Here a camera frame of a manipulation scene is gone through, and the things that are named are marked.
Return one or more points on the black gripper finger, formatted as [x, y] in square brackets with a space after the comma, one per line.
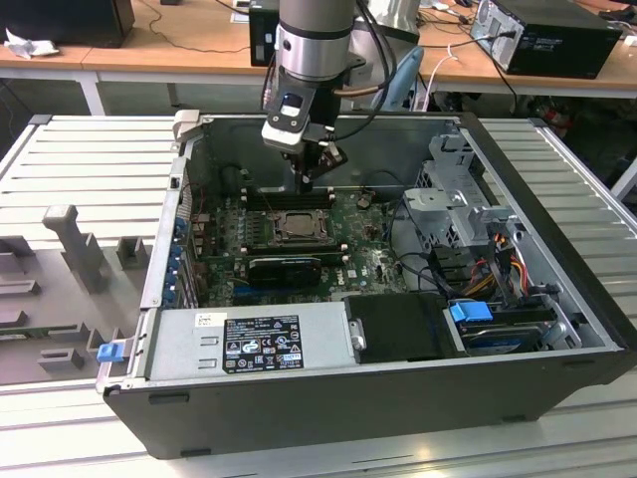
[332, 157]
[302, 171]

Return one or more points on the silver CPU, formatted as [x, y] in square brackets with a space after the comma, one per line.
[301, 224]

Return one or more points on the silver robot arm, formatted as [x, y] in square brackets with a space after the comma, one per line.
[313, 45]

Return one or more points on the black RAM slot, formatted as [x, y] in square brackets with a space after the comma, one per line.
[298, 247]
[298, 242]
[323, 205]
[323, 192]
[323, 200]
[323, 196]

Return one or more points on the CPU socket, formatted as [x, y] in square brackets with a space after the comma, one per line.
[303, 237]

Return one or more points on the round coin battery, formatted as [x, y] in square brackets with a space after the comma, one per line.
[362, 200]

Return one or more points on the pale blue teach pendant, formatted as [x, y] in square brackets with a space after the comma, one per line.
[405, 74]

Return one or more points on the small black computer box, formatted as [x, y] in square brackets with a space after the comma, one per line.
[259, 40]

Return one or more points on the black graphics card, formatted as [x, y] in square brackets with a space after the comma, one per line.
[283, 273]

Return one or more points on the green motherboard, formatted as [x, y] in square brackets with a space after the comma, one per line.
[368, 259]

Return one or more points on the metal drive cage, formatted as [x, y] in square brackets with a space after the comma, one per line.
[438, 204]

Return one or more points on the black plastic shroud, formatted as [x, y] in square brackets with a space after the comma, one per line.
[398, 328]

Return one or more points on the hard disk in blue carrier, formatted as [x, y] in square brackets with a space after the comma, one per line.
[470, 313]

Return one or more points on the grey power supply unit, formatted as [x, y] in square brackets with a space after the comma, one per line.
[174, 348]

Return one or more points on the black PC tower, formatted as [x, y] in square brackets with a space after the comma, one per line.
[562, 50]

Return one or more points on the black open PC case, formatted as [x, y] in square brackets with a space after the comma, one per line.
[348, 418]

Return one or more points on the blue case latch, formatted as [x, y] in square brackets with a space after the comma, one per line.
[109, 352]

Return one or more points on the grey parts rack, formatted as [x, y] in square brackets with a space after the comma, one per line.
[60, 279]

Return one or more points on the large black box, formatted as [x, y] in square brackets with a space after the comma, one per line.
[64, 22]

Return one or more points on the crumpled white paper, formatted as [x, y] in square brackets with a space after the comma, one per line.
[27, 48]

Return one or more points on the green RAM stick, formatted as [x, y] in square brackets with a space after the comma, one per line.
[20, 332]

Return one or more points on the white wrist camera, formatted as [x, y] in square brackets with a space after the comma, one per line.
[281, 137]

